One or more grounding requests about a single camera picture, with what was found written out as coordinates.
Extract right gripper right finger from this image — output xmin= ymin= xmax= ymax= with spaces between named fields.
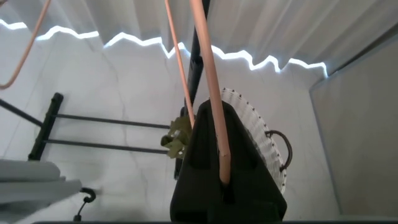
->
xmin=220 ymin=100 xmax=287 ymax=222

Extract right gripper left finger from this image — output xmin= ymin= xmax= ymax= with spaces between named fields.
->
xmin=170 ymin=99 xmax=224 ymax=222

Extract pink clothes hanger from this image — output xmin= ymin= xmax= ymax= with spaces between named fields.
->
xmin=0 ymin=0 xmax=53 ymax=91
xmin=164 ymin=0 xmax=232 ymax=187

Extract pale grey shorts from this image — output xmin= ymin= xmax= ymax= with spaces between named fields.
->
xmin=0 ymin=158 xmax=83 ymax=222

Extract white laundry basket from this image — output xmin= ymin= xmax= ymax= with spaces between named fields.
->
xmin=220 ymin=87 xmax=294 ymax=195

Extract black clothes rack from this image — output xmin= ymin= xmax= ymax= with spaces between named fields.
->
xmin=0 ymin=0 xmax=211 ymax=180

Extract green garment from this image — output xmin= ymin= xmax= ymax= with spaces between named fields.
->
xmin=160 ymin=116 xmax=194 ymax=160

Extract black cable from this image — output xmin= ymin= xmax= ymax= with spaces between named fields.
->
xmin=73 ymin=187 xmax=98 ymax=222

